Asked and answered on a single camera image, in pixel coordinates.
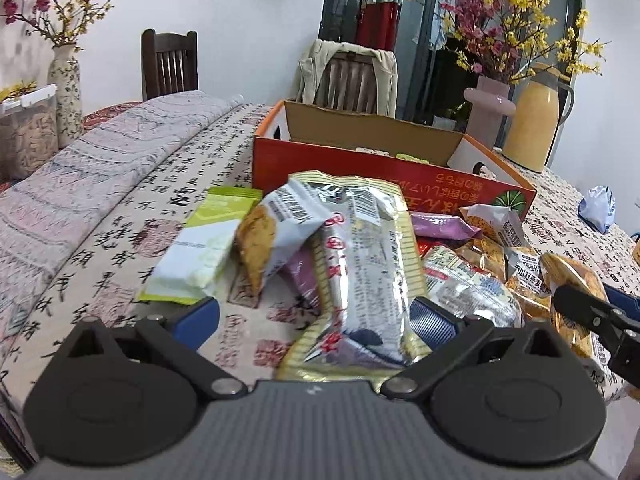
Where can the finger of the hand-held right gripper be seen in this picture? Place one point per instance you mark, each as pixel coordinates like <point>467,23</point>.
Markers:
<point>625,302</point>
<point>582,310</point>

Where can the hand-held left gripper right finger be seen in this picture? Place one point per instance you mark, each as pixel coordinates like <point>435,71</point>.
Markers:
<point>432,325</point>

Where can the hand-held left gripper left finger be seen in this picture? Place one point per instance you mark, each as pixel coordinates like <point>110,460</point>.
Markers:
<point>200,320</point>

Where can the green white snack packet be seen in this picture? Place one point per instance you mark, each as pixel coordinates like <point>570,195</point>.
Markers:
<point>412,159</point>
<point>200,250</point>

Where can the silver yellow-bordered snack packet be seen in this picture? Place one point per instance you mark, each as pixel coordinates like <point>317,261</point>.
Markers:
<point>360,270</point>

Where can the orange cardboard box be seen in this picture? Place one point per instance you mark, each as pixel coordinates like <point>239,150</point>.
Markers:
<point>350,170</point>

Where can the red snack packet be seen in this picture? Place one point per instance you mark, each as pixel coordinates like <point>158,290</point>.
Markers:
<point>430,247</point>

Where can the blue plastic bag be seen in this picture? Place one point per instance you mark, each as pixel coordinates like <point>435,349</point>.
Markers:
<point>597,210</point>

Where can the purple snack packet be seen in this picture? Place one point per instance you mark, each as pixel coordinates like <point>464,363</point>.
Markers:
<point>300,275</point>
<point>440,225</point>

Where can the folded grey patterned blanket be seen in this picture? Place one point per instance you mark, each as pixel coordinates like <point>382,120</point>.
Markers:
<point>100,160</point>

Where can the yellow thermos jug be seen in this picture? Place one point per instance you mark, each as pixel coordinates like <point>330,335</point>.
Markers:
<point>530,125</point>

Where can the pink glass vase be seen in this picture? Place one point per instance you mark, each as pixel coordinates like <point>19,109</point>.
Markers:
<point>487,105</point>

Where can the red patterned cloth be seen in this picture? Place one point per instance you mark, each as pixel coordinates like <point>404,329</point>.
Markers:
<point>105,112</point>

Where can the clear plastic storage container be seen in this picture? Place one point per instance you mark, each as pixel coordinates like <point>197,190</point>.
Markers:
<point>25,135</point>

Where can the dark wooden chair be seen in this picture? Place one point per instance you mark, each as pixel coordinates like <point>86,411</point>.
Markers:
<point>170,65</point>

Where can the wooden chair with slats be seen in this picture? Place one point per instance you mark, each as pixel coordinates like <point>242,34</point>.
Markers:
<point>350,80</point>

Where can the patterned ceramic vase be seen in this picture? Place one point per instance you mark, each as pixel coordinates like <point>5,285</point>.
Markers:
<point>65,95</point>

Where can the chair with beige jacket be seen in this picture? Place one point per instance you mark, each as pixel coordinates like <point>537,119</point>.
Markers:
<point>307,75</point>

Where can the pink and yellow flower bouquet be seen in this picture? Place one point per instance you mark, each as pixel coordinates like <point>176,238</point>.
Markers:
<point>490,25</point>

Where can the red and blue hanging costume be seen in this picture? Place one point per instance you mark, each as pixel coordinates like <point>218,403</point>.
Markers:
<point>380,20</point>

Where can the hanging light clothes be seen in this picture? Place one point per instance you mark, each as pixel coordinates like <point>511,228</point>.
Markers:
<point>437,15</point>

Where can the yellow blossom branches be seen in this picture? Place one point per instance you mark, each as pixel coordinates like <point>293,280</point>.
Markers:
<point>67,35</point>

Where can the dark framed glass door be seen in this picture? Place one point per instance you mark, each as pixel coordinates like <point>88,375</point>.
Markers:
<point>340,10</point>

